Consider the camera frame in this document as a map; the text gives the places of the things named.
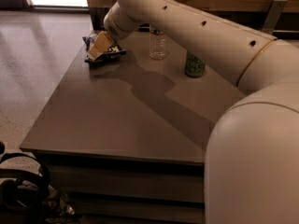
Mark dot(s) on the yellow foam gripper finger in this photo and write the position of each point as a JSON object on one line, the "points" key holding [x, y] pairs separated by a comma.
{"points": [[101, 43]]}

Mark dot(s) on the clear plastic water bottle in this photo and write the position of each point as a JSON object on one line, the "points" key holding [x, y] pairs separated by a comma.
{"points": [[157, 44]]}

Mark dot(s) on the blue chip bag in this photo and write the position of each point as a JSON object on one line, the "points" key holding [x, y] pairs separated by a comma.
{"points": [[113, 53]]}

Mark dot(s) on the right metal wall bracket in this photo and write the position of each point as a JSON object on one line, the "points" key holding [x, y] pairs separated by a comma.
{"points": [[272, 16]]}

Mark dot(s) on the grey table with drawers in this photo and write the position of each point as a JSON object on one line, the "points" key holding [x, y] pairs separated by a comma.
{"points": [[126, 140]]}

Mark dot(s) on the green soda can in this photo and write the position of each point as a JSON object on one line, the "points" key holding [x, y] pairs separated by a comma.
{"points": [[194, 67]]}

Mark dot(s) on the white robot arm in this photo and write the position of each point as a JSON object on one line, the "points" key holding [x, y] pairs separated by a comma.
{"points": [[252, 153]]}

